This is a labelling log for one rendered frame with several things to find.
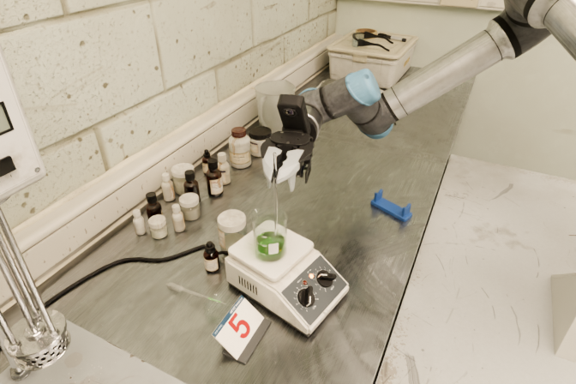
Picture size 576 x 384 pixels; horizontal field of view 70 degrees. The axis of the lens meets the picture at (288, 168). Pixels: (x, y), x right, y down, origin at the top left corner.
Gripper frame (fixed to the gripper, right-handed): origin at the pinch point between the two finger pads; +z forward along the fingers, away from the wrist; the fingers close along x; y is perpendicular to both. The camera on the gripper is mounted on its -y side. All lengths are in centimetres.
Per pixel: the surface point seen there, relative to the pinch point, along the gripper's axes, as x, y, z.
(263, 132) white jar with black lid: 17, 19, -50
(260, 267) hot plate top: 2.2, 17.1, 4.0
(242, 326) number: 3.5, 23.9, 11.4
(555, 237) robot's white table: -56, 27, -28
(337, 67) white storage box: 4, 20, -117
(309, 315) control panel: -7.3, 22.4, 8.0
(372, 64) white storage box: -11, 17, -113
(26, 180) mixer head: 15.2, -15.3, 29.0
